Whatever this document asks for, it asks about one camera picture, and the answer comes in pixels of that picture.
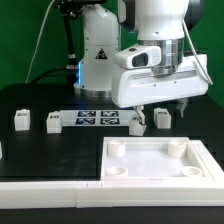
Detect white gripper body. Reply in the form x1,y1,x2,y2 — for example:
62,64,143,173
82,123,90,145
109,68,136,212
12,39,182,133
112,56,208,108

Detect white cable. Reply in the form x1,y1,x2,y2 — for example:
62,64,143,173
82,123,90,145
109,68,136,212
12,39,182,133
25,0,56,84

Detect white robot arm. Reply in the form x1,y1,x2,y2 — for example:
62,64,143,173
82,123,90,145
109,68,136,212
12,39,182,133
75,0,212,124

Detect white base tag plate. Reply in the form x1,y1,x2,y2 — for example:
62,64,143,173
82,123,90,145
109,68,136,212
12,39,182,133
60,110,135,127

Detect white square table top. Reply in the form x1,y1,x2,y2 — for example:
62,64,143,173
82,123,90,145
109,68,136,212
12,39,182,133
101,137,224,180

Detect white part left edge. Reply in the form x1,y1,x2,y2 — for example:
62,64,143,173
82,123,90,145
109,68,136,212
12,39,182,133
0,141,3,160

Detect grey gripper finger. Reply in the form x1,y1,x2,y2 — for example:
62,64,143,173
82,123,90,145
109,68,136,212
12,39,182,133
134,105,145,125
177,98,188,118

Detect white L-shaped obstacle fence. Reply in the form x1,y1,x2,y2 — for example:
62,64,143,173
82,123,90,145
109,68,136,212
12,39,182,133
0,139,224,210

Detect black cable bundle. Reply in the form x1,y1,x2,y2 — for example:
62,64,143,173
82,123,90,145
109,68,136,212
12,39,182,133
30,0,108,84

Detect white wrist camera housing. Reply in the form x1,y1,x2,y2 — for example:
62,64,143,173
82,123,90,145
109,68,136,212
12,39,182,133
115,45,162,70

